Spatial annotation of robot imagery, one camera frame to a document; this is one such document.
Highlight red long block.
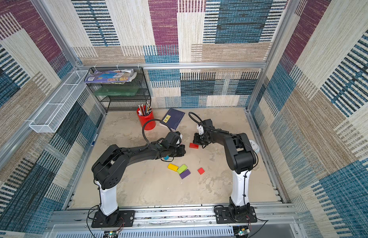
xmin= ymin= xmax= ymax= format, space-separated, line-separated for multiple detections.
xmin=190 ymin=143 xmax=199 ymax=149

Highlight purple block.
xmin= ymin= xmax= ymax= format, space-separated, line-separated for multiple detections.
xmin=180 ymin=169 xmax=191 ymax=179

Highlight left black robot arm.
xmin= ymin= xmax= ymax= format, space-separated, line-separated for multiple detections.
xmin=91 ymin=131 xmax=186 ymax=217

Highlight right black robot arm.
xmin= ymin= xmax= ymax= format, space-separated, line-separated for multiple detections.
xmin=193 ymin=119 xmax=258 ymax=211

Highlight yellow block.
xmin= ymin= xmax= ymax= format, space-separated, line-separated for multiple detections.
xmin=167 ymin=163 xmax=179 ymax=172

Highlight dark blue notebook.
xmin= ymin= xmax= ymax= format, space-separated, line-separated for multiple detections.
xmin=162 ymin=108 xmax=185 ymax=131

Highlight red ribbed pencil cup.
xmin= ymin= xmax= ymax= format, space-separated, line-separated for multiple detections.
xmin=136 ymin=108 xmax=156 ymax=131

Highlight small red cube block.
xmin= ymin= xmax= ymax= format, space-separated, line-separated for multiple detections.
xmin=197 ymin=168 xmax=205 ymax=175

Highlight pencils in cup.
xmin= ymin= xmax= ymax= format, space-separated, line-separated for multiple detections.
xmin=138 ymin=102 xmax=152 ymax=116

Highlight black mesh shelf rack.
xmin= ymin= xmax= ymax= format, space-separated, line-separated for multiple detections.
xmin=84 ymin=67 xmax=151 ymax=113

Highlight colourful magazine on rack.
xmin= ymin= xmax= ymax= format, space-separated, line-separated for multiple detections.
xmin=84 ymin=69 xmax=137 ymax=84

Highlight green folder in rack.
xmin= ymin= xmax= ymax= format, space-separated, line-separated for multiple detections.
xmin=94 ymin=86 xmax=139 ymax=96

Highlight blue pen by wall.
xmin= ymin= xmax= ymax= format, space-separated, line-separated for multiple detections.
xmin=91 ymin=134 xmax=98 ymax=146

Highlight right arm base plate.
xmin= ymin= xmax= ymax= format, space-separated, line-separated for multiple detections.
xmin=213 ymin=204 xmax=257 ymax=224

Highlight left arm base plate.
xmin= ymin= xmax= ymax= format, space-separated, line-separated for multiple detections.
xmin=91 ymin=209 xmax=135 ymax=228

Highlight white wire wall basket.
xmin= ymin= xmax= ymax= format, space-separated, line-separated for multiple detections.
xmin=29 ymin=70 xmax=88 ymax=133

